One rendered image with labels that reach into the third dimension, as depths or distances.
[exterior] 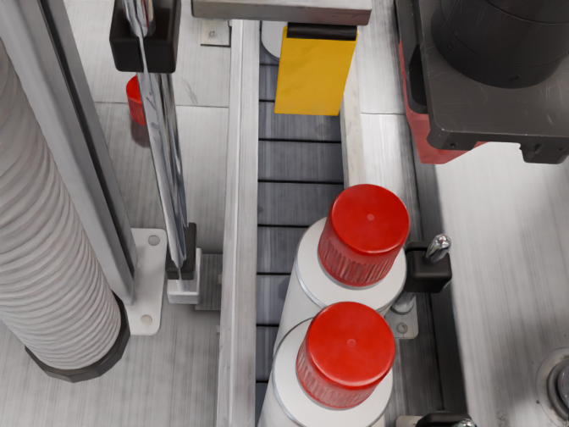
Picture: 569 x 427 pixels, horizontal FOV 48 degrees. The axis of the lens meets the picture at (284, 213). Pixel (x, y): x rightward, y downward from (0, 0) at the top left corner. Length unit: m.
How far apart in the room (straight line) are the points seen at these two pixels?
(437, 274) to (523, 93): 0.19
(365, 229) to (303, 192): 0.24
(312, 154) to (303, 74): 0.24
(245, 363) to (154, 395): 0.15
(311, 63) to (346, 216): 0.07
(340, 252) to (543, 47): 0.11
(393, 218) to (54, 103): 0.15
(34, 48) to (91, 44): 0.39
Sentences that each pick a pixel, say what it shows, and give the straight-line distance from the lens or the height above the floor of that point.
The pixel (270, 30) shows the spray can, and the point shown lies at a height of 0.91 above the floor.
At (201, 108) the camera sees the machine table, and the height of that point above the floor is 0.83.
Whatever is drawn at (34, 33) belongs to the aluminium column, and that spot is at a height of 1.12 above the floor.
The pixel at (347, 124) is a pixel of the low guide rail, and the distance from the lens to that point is 0.49.
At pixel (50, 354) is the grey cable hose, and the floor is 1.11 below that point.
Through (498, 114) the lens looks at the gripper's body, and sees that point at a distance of 0.27.
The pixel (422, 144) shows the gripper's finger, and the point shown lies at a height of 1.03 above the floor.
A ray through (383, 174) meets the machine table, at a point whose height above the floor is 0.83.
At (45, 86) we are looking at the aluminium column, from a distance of 0.28.
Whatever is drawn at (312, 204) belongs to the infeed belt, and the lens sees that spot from 0.49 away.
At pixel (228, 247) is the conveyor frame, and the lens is 0.47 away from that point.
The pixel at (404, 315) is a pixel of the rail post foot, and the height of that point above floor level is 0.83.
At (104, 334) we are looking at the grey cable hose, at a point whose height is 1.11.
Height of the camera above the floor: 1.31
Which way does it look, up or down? 62 degrees down
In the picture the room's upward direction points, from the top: 10 degrees clockwise
